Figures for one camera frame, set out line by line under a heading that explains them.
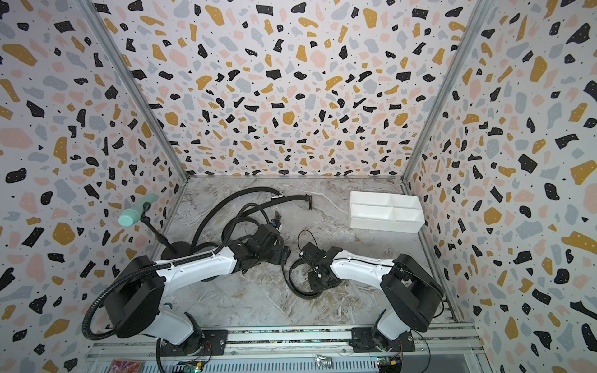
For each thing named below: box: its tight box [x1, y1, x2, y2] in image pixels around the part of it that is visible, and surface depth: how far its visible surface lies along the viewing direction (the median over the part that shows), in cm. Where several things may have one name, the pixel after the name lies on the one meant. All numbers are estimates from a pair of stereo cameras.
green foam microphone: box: [118, 193, 159, 227], surface depth 66 cm
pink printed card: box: [108, 359, 144, 373], surface depth 69 cm
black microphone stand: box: [139, 202, 193, 261], surface depth 94 cm
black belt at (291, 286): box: [280, 257, 322, 300], surface depth 87 cm
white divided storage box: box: [349, 191, 426, 234], surface depth 108 cm
